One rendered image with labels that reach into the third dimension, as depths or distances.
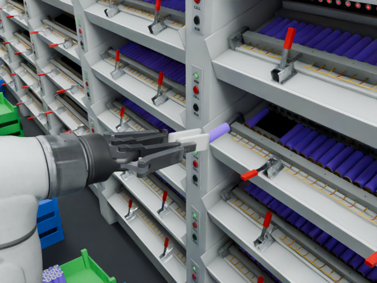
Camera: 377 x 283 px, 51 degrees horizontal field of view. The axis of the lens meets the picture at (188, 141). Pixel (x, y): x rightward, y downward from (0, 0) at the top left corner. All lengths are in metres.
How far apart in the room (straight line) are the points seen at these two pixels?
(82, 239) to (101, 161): 1.24
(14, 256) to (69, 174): 0.13
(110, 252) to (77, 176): 1.17
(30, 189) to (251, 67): 0.46
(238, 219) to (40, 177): 0.57
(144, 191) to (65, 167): 0.89
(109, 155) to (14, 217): 0.15
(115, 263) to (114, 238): 0.14
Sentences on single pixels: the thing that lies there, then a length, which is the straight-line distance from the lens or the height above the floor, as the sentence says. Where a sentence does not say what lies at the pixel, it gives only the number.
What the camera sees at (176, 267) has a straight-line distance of 1.42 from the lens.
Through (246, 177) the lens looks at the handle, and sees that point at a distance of 0.76.
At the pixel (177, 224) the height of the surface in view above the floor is 0.35.
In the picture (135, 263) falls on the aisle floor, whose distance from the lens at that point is 1.66.
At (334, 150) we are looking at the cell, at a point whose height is 0.80.
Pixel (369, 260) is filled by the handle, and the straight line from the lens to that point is 0.64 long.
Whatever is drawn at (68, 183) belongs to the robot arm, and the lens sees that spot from 0.57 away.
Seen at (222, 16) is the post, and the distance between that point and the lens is 0.84.
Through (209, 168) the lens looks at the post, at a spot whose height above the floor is 0.66.
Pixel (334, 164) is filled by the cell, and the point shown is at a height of 0.79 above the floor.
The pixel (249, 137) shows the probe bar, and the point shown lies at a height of 0.77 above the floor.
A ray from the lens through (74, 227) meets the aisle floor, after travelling 1.87.
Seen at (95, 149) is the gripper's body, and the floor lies 0.90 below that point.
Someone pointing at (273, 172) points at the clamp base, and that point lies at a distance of 0.81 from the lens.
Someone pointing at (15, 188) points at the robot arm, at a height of 0.89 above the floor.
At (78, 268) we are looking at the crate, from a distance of 1.66.
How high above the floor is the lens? 1.18
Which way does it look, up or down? 28 degrees down
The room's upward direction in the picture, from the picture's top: straight up
